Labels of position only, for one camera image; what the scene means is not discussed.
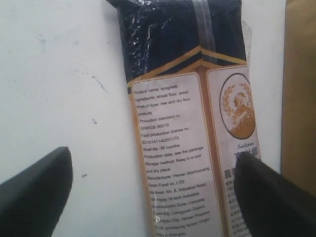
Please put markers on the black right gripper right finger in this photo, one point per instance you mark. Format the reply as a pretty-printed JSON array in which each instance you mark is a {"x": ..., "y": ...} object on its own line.
[{"x": 272, "y": 206}]

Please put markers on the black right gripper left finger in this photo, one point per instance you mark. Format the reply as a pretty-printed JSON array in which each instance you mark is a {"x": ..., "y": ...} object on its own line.
[{"x": 32, "y": 201}]

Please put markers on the brown paper shopping bag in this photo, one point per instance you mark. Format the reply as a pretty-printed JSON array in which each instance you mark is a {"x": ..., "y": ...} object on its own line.
[{"x": 298, "y": 133}]

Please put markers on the dark blue noodle package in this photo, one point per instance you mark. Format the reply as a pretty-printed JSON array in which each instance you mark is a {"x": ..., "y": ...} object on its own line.
[{"x": 188, "y": 84}]

